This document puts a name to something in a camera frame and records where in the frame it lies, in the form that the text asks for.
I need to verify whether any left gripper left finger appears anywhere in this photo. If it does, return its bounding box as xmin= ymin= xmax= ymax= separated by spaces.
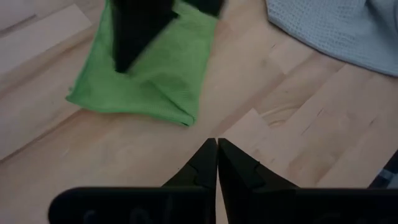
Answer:
xmin=48 ymin=138 xmax=218 ymax=224

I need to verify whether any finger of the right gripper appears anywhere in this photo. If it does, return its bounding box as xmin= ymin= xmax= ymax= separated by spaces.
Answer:
xmin=110 ymin=0 xmax=180 ymax=74
xmin=182 ymin=0 xmax=226 ymax=19

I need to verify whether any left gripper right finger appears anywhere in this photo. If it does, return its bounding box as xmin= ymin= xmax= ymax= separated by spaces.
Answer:
xmin=218 ymin=138 xmax=398 ymax=224

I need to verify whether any green microfiber towel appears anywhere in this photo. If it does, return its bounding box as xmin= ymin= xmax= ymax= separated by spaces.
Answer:
xmin=65 ymin=0 xmax=218 ymax=127

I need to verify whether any grey microfiber towel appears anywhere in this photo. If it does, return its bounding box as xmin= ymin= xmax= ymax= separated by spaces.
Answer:
xmin=266 ymin=0 xmax=398 ymax=78

